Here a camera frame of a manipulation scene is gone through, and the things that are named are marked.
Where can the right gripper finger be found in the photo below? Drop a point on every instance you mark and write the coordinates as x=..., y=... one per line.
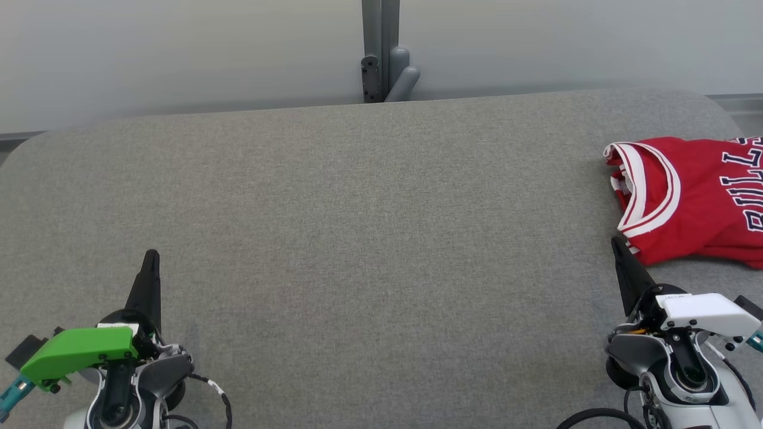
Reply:
x=629, y=274

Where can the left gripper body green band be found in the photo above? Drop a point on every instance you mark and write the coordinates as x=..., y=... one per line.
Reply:
x=77, y=351

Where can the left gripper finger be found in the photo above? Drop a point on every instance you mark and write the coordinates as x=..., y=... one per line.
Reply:
x=148, y=286

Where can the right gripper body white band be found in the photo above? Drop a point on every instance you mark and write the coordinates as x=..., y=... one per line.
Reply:
x=709, y=313

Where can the red Bulls basketball jersey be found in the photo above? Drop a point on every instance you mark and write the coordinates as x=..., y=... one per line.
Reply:
x=703, y=202

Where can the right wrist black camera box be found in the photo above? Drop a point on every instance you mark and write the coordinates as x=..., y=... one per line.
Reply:
x=752, y=307

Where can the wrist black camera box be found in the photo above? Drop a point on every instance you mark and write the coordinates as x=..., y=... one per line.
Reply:
x=24, y=351
x=752, y=307

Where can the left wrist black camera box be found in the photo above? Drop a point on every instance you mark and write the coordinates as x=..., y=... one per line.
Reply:
x=24, y=351

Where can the grey metal post with bracket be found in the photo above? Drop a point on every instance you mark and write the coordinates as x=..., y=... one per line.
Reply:
x=381, y=59

